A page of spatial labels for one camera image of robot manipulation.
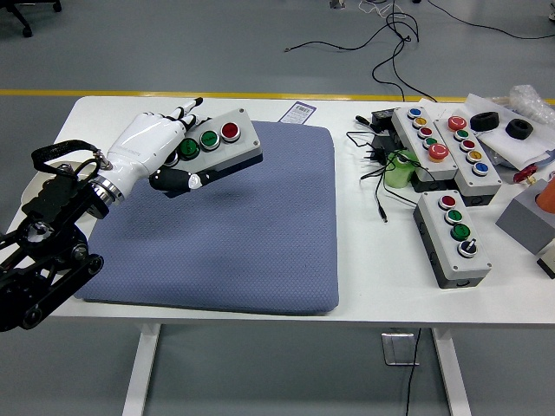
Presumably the grey block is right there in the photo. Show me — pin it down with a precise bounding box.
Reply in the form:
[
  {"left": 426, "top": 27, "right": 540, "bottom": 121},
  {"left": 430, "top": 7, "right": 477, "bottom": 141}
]
[{"left": 495, "top": 178, "right": 555, "bottom": 257}]

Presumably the grey five-button control box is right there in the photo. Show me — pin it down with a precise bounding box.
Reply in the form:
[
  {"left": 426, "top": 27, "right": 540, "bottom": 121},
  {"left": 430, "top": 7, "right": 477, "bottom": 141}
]
[
  {"left": 434, "top": 114, "right": 504, "bottom": 208},
  {"left": 391, "top": 106, "right": 460, "bottom": 194}
]

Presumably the black floor cable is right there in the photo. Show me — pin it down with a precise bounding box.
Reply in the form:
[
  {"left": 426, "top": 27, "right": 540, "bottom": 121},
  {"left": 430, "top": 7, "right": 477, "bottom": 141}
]
[
  {"left": 427, "top": 0, "right": 555, "bottom": 41},
  {"left": 371, "top": 0, "right": 438, "bottom": 104},
  {"left": 284, "top": 10, "right": 421, "bottom": 54}
]

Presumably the beige and black box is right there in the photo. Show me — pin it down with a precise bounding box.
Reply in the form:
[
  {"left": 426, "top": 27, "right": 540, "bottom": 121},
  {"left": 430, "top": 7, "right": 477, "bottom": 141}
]
[{"left": 536, "top": 242, "right": 555, "bottom": 280}]

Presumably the white floor cable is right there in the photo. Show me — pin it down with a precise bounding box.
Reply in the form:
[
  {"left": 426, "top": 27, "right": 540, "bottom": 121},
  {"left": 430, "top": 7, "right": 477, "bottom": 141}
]
[{"left": 358, "top": 0, "right": 394, "bottom": 19}]

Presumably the clear bubble wrap bag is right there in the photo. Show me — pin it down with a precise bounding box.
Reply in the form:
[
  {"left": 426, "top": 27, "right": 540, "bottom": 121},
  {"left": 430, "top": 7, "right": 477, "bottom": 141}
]
[{"left": 493, "top": 84, "right": 555, "bottom": 127}]

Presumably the grey four-button control box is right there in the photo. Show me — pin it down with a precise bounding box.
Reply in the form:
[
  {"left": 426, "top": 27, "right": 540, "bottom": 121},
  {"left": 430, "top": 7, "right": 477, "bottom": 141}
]
[
  {"left": 162, "top": 107, "right": 264, "bottom": 183},
  {"left": 412, "top": 192, "right": 493, "bottom": 290}
]

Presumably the thin black cable with plug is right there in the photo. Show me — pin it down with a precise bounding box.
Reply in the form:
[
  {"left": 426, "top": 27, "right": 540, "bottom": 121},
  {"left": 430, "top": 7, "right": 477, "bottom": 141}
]
[{"left": 345, "top": 129, "right": 428, "bottom": 225}]

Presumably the metal bracket under table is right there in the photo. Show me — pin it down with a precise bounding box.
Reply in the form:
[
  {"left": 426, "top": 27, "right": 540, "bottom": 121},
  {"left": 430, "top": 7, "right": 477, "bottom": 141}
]
[{"left": 381, "top": 331, "right": 421, "bottom": 367}]

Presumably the purple and white label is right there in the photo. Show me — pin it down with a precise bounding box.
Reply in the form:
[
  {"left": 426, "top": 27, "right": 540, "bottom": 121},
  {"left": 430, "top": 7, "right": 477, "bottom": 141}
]
[{"left": 279, "top": 101, "right": 317, "bottom": 125}]

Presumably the orange cylinder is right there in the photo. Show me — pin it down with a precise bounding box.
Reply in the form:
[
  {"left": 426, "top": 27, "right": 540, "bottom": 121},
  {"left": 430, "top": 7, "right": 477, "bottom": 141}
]
[{"left": 535, "top": 177, "right": 555, "bottom": 216}]

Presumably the red mushroom button part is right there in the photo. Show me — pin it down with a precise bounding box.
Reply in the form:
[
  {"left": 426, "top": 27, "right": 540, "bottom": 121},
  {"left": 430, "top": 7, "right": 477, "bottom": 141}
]
[{"left": 513, "top": 166, "right": 539, "bottom": 185}]

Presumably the black plug charger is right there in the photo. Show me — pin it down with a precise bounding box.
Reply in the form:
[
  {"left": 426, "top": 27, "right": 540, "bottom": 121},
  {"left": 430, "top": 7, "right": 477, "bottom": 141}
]
[{"left": 358, "top": 133, "right": 407, "bottom": 166}]

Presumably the green tape roll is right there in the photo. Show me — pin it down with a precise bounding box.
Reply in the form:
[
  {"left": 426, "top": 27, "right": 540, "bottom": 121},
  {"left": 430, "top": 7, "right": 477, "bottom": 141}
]
[{"left": 383, "top": 149, "right": 417, "bottom": 190}]

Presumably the black office chair base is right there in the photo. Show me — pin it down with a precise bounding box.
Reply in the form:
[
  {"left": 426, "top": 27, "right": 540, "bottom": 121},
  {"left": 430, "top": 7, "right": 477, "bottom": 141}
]
[{"left": 0, "top": 0, "right": 63, "bottom": 39}]

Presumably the black foam ring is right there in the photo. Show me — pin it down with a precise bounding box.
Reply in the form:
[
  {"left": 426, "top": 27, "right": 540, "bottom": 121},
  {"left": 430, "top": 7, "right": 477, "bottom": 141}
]
[
  {"left": 505, "top": 119, "right": 534, "bottom": 140},
  {"left": 470, "top": 111, "right": 500, "bottom": 131}
]

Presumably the white table leg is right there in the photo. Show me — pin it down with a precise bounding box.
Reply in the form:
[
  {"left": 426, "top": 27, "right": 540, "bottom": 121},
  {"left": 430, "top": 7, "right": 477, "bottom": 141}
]
[
  {"left": 431, "top": 327, "right": 473, "bottom": 416},
  {"left": 121, "top": 323, "right": 162, "bottom": 416}
]

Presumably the black power adapter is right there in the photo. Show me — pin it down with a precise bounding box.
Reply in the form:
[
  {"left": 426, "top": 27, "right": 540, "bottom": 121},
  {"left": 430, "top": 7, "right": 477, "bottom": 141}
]
[{"left": 370, "top": 107, "right": 400, "bottom": 134}]

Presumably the blue-grey padded mat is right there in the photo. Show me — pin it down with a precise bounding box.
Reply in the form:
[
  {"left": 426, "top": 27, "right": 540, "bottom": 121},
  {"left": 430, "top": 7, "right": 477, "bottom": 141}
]
[{"left": 74, "top": 119, "right": 340, "bottom": 316}]

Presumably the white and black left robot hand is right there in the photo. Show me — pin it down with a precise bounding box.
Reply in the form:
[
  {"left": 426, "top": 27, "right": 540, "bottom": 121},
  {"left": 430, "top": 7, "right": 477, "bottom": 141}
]
[{"left": 106, "top": 97, "right": 219, "bottom": 195}]

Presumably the black hanging cable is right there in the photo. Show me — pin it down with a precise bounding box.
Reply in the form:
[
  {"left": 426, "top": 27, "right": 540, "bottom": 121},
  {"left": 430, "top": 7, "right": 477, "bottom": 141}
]
[{"left": 405, "top": 328, "right": 422, "bottom": 416}]

